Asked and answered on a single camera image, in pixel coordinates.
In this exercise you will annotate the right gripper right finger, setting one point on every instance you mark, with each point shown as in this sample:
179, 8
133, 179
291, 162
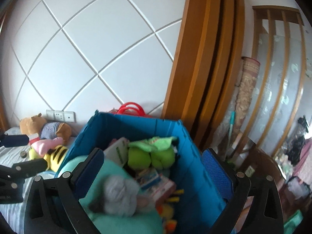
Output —
265, 212

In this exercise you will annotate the yellow striped tiger plush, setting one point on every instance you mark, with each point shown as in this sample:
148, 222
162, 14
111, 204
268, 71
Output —
54, 157

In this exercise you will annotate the wooden glass partition screen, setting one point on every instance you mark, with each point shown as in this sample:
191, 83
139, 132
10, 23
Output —
279, 51

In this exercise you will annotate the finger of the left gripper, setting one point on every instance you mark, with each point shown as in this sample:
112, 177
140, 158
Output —
13, 140
23, 170

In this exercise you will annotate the brown bear plush striped shirt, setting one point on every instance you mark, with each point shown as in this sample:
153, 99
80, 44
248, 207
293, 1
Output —
46, 130

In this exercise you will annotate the rolled patterned carpet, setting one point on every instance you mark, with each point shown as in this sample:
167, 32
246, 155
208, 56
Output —
250, 71

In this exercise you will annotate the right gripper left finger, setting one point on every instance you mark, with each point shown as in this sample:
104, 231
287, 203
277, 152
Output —
53, 204

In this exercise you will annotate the pink star plush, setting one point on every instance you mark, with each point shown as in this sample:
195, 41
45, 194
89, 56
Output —
42, 146

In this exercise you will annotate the blue striped bed sheet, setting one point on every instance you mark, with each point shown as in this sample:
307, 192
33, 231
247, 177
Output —
14, 213

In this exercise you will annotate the red plastic toy case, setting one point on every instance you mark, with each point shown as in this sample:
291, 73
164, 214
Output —
130, 108

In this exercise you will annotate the white picture card box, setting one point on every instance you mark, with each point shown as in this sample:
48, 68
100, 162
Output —
117, 151

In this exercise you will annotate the grey plush toy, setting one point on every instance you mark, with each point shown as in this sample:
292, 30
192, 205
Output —
120, 196

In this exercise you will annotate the blue plastic storage crate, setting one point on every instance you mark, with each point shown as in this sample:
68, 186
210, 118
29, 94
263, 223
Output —
201, 204

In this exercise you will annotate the teal plush toy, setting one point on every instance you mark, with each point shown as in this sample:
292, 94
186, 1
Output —
144, 220

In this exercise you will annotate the grey wall socket panel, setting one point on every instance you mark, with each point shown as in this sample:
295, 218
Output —
61, 116

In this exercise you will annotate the green frog plush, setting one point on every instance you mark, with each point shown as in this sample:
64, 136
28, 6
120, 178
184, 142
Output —
158, 152

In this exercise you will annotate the black tape roll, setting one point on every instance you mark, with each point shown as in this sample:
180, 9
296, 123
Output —
23, 154

